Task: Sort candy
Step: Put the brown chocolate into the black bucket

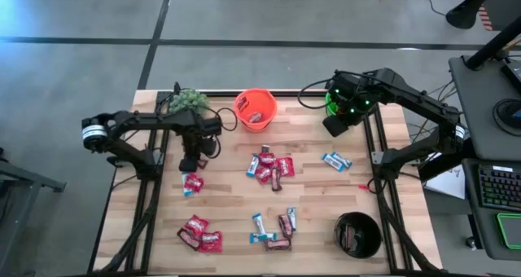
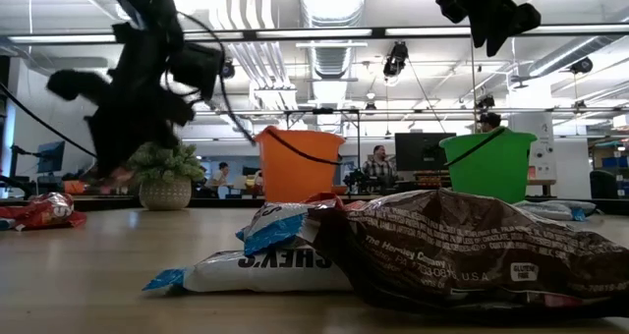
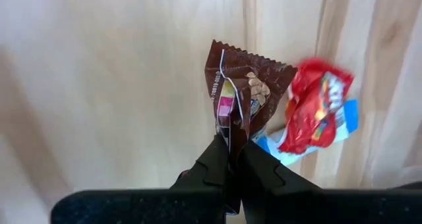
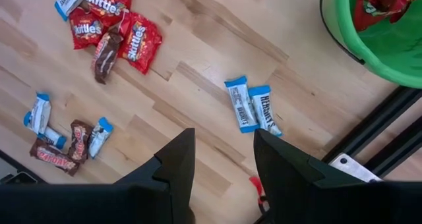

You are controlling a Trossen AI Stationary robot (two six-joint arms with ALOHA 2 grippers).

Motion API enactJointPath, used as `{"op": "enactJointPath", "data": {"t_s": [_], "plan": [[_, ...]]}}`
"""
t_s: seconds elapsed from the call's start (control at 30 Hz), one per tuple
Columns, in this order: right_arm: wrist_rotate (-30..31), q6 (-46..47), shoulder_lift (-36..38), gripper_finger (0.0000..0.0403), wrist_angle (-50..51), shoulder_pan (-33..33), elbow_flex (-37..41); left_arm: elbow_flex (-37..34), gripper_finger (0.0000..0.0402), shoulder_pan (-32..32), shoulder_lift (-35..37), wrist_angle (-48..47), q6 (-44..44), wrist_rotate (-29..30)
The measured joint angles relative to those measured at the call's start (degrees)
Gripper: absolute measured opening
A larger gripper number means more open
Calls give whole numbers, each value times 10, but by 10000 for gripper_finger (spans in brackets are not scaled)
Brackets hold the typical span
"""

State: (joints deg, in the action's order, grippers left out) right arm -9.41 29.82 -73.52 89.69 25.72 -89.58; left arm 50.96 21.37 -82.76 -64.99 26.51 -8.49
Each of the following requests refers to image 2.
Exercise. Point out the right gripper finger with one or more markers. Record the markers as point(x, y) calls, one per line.
point(506, 22)
point(474, 17)

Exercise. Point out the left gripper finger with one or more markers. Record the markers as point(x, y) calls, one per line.
point(110, 137)
point(152, 123)

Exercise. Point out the white blue Hershey's bar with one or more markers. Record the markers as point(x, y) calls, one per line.
point(255, 275)
point(272, 223)
point(555, 208)
point(5, 224)

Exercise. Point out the black background robot arm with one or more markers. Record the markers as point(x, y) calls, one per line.
point(358, 181)

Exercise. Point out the white LED light bar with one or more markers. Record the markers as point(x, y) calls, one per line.
point(585, 29)
point(59, 38)
point(314, 33)
point(422, 31)
point(216, 36)

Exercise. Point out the black computer monitor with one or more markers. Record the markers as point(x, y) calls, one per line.
point(422, 151)
point(51, 157)

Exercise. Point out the green potted plant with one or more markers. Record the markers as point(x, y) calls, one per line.
point(164, 186)

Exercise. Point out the person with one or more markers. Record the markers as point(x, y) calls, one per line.
point(221, 174)
point(489, 122)
point(378, 164)

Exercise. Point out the red Skittles bag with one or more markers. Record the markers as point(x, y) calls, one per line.
point(44, 211)
point(324, 199)

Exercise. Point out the green plastic bucket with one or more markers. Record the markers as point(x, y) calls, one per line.
point(486, 172)

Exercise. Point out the orange plastic bucket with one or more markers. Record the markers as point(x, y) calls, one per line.
point(295, 177)

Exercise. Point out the black office chair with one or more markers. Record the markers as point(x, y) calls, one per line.
point(602, 184)

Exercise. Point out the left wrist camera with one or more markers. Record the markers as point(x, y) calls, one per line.
point(196, 69)

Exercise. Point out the black ceiling camera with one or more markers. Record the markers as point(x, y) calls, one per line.
point(582, 65)
point(486, 101)
point(395, 59)

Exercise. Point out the black aluminium rig frame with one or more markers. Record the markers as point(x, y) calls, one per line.
point(248, 35)

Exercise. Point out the black background rig frame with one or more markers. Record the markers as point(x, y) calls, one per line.
point(295, 111)

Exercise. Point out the silver ventilation duct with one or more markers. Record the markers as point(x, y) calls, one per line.
point(331, 59)

